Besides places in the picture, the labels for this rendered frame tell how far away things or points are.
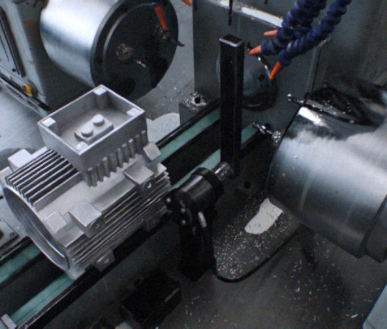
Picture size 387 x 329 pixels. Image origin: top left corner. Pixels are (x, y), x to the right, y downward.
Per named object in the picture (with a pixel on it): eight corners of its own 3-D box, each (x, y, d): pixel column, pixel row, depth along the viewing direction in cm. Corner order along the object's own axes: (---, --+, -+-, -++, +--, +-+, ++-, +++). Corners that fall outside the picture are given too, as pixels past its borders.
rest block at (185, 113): (196, 125, 116) (195, 87, 107) (216, 138, 113) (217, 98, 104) (179, 137, 113) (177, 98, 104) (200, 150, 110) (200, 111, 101)
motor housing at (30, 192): (106, 169, 90) (87, 91, 76) (175, 220, 81) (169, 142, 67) (19, 231, 80) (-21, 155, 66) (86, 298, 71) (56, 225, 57)
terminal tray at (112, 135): (107, 118, 76) (100, 83, 71) (151, 147, 71) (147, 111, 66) (47, 156, 70) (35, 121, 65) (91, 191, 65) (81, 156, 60)
